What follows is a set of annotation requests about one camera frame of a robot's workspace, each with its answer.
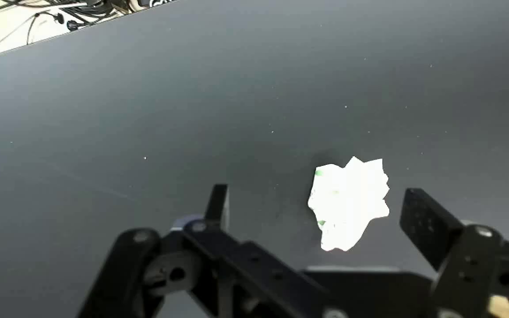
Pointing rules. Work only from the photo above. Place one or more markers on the white cloth with green leaves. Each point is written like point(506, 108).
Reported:
point(349, 204)

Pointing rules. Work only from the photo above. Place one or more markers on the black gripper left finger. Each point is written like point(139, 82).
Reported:
point(248, 259)

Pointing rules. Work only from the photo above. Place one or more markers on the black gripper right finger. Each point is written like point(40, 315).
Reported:
point(437, 227)

